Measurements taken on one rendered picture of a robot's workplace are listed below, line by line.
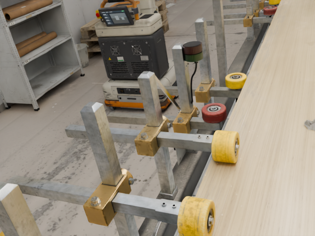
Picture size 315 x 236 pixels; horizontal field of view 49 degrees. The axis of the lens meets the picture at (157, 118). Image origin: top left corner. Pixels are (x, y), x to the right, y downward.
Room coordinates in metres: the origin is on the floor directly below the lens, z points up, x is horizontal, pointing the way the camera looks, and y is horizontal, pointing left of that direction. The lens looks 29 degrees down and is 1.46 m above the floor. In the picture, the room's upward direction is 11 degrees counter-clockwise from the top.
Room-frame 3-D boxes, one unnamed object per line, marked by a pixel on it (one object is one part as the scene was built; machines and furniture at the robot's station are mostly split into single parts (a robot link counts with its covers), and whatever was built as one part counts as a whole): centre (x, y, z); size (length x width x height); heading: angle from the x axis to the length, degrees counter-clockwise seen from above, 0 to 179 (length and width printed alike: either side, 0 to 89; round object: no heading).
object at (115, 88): (2.79, 0.17, 0.23); 0.41 x 0.02 x 0.08; 61
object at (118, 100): (3.09, 0.04, 0.16); 0.67 x 0.64 x 0.25; 151
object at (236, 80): (1.20, -0.32, 0.85); 0.08 x 0.08 x 0.11
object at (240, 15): (2.39, -0.74, 0.80); 0.43 x 0.03 x 0.04; 62
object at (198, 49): (1.05, -0.15, 1.10); 0.06 x 0.06 x 0.02
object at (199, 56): (1.05, -0.15, 1.08); 0.06 x 0.06 x 0.02
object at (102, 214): (0.61, 0.14, 0.95); 0.14 x 0.06 x 0.05; 152
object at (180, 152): (1.11, -0.10, 0.75); 0.26 x 0.01 x 0.10; 152
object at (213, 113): (0.99, -0.19, 0.85); 0.08 x 0.08 x 0.11
